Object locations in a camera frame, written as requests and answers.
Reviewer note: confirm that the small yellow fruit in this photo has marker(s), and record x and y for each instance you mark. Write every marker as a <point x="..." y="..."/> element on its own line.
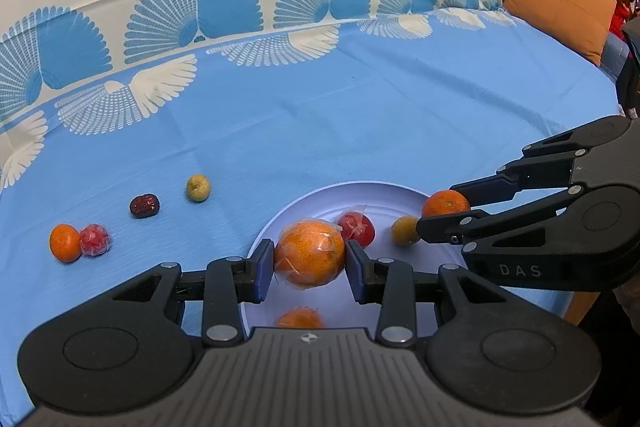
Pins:
<point x="402" y="231"/>

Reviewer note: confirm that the small green fruit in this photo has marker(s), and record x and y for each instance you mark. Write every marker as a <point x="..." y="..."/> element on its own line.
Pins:
<point x="198" y="188"/>

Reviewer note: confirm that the bare mandarin orange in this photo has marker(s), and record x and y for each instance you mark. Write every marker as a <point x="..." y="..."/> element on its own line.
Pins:
<point x="445" y="204"/>
<point x="65" y="243"/>

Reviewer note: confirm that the plastic-wrapped round orange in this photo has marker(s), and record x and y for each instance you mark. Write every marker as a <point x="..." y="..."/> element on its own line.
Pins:
<point x="310" y="252"/>

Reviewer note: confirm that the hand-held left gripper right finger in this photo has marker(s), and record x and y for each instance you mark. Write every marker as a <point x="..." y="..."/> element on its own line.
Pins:
<point x="356" y="274"/>

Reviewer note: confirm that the orange cushion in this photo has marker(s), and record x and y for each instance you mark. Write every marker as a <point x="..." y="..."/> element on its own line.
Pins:
<point x="555" y="2"/>

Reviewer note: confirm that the dark chair back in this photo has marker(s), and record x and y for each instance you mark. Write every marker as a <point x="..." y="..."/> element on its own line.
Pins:
<point x="630" y="72"/>

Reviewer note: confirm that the light blue round plate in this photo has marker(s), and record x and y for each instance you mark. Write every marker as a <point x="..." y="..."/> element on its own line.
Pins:
<point x="320" y="207"/>

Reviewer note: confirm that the plastic-wrapped red fruit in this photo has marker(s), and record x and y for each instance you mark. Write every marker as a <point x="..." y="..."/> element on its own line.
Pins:
<point x="357" y="229"/>
<point x="95" y="239"/>

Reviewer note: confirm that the plastic-wrapped oblong orange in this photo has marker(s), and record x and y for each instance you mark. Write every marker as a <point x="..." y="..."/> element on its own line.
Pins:
<point x="300" y="319"/>

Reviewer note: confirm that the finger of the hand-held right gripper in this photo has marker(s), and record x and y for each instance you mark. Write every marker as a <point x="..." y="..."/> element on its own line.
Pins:
<point x="520" y="182"/>
<point x="450" y="229"/>

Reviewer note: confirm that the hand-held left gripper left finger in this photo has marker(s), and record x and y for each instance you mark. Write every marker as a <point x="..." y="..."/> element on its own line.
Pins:
<point x="265" y="274"/>

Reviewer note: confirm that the dried red date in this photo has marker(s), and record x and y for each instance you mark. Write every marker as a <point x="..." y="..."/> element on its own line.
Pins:
<point x="144" y="205"/>

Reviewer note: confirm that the blue fan-print tablecloth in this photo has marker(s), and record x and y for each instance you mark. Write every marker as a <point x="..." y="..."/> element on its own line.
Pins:
<point x="350" y="82"/>

